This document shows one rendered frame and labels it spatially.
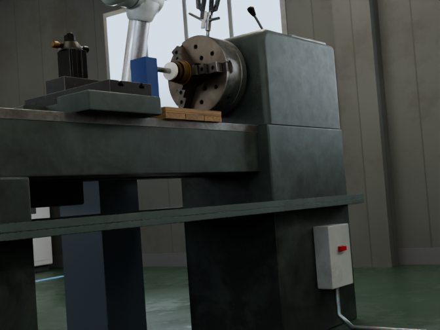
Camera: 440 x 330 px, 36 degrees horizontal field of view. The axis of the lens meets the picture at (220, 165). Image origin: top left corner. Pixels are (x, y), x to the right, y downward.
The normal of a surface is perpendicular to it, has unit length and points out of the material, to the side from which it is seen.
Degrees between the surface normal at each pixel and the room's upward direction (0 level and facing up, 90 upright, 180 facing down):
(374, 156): 90
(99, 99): 90
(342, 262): 90
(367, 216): 90
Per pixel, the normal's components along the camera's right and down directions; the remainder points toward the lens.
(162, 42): -0.56, 0.00
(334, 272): 0.78, -0.09
